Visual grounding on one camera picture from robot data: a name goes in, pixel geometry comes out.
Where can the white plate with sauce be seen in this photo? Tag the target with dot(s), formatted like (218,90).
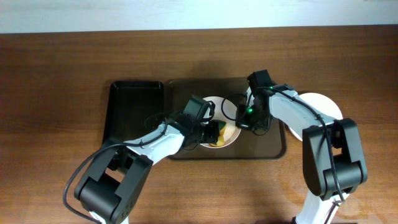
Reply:
(323,104)

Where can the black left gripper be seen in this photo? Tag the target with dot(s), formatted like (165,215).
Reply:
(212,131)

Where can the pink-rimmed plate with sauce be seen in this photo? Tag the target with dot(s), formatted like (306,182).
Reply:
(229,109)

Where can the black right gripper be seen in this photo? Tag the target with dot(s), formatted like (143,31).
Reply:
(249,123)

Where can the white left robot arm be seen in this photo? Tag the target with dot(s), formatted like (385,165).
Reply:
(105,187)

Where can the brown serving tray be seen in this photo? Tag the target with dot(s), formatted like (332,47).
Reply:
(247,145)

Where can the black water tray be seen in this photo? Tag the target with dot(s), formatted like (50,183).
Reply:
(130,103)

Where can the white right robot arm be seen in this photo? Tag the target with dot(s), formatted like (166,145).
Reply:
(334,164)

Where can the green and yellow sponge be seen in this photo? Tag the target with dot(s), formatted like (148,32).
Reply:
(220,140)

